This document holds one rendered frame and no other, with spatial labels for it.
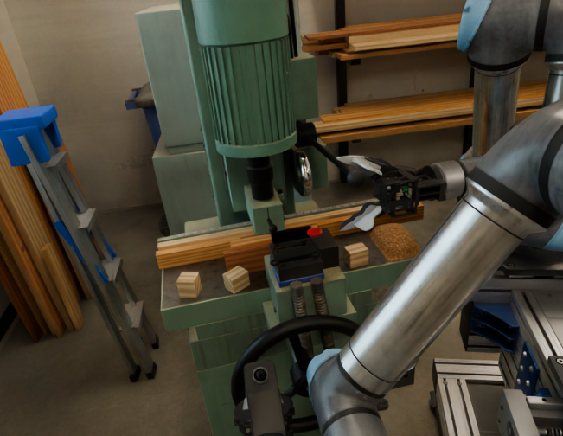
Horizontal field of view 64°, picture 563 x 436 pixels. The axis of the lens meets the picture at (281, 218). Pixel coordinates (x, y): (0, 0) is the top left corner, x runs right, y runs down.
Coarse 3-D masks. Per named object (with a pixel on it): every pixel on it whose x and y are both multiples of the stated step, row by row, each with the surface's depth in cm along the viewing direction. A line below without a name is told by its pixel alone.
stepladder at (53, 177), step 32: (0, 128) 143; (32, 128) 143; (32, 160) 146; (64, 160) 160; (64, 192) 159; (64, 224) 160; (96, 224) 181; (96, 256) 171; (96, 288) 175; (128, 288) 195; (128, 320) 184; (128, 352) 191
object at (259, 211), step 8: (248, 192) 107; (248, 200) 104; (256, 200) 103; (264, 200) 103; (272, 200) 102; (248, 208) 108; (256, 208) 100; (264, 208) 100; (272, 208) 100; (280, 208) 101; (256, 216) 100; (264, 216) 101; (272, 216) 101; (280, 216) 102; (256, 224) 101; (264, 224) 102; (280, 224) 103; (256, 232) 102; (264, 232) 103
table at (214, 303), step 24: (336, 240) 110; (360, 240) 109; (192, 264) 107; (216, 264) 106; (384, 264) 100; (408, 264) 101; (168, 288) 99; (216, 288) 97; (264, 288) 96; (360, 288) 101; (168, 312) 93; (192, 312) 94; (216, 312) 96; (240, 312) 97; (264, 312) 96
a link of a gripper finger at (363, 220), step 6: (366, 204) 91; (372, 204) 91; (360, 210) 92; (366, 210) 91; (372, 210) 91; (378, 210) 90; (354, 216) 92; (360, 216) 91; (366, 216) 91; (372, 216) 90; (342, 222) 92; (348, 222) 91; (354, 222) 91; (360, 222) 91; (366, 222) 90; (372, 222) 88; (342, 228) 91; (348, 228) 92; (360, 228) 90; (366, 228) 88
